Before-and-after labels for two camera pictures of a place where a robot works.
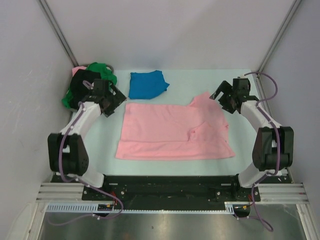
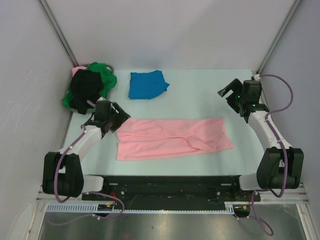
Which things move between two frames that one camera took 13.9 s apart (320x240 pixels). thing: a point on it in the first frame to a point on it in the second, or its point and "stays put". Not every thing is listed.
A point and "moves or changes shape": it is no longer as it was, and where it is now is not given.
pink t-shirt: (197, 131) moves or changes shape
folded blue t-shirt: (146, 85) stays put
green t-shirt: (106, 74) stays put
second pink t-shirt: (75, 69) stays put
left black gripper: (118, 98) to (121, 116)
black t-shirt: (78, 90) stays put
